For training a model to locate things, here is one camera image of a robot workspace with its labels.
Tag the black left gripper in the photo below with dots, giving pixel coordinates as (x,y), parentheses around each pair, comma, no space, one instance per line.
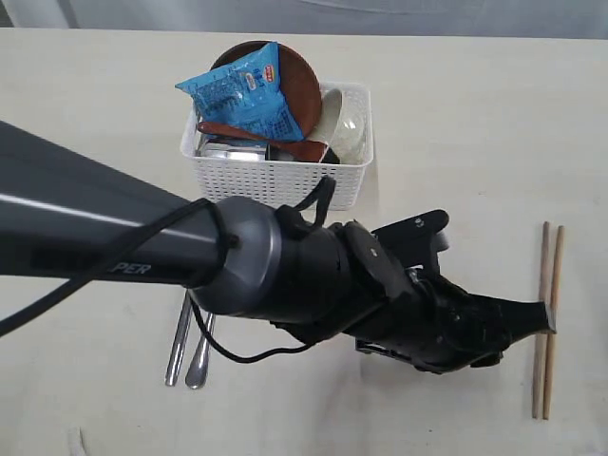
(439,327)

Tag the silver fork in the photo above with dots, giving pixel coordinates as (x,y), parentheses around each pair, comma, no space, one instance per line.
(197,374)

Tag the silver table knife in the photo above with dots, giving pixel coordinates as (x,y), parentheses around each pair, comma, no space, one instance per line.
(178,346)

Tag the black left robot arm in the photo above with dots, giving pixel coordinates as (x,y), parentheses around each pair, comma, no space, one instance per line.
(66,216)

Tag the black box in basket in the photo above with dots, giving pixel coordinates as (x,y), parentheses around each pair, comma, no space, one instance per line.
(323,155)

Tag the white perforated plastic basket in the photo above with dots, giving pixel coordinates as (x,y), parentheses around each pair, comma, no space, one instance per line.
(283,182)

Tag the speckled white bowl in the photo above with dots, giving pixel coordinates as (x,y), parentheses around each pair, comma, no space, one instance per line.
(342,125)

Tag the brown wooden spoon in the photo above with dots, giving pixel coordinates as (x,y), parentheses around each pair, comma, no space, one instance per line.
(219,129)

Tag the brown round plate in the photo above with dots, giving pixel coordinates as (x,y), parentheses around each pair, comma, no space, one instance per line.
(300,88)

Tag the blue snack bag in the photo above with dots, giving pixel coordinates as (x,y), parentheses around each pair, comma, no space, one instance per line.
(246,94)

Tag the shiny metal tray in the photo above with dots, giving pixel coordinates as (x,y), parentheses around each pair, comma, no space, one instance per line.
(233,149)

